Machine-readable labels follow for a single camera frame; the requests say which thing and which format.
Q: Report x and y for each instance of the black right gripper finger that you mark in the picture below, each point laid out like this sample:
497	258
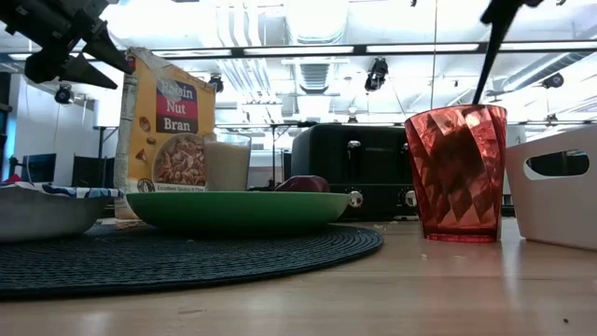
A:
501	11

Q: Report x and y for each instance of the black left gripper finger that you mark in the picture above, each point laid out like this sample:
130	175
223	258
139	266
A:
105	51
79	72

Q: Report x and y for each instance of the black spoon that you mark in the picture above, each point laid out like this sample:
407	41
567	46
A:
487	65

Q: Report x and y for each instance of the yellow raisin bran cereal box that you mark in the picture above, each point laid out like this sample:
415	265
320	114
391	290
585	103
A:
182	107

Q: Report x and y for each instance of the red faceted plastic tumbler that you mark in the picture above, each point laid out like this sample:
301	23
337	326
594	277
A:
459	186

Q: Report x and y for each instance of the black toaster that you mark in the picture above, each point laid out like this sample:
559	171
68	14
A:
373	172

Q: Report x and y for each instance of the red apple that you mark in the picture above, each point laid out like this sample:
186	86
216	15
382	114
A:
303	184

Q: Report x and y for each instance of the black background partition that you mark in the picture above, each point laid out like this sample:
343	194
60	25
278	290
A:
91	172

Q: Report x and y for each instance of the dark background monitor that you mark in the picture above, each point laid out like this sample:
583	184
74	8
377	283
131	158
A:
39	168

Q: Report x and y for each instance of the red background object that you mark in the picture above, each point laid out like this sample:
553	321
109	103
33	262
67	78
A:
11	178

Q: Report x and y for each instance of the bowl with blue patterned rim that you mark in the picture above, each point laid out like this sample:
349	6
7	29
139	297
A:
42	214

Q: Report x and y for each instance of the glass of milk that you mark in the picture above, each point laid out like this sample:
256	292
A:
231	163

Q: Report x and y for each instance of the ceiling air vent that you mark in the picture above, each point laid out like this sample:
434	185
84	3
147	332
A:
315	77

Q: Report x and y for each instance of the white plastic bin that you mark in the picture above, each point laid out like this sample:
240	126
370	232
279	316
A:
555	210

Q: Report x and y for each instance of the green plate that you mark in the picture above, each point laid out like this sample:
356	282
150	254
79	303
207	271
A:
238	210

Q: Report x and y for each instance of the dark round woven placemat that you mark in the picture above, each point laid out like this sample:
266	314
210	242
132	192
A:
186	261

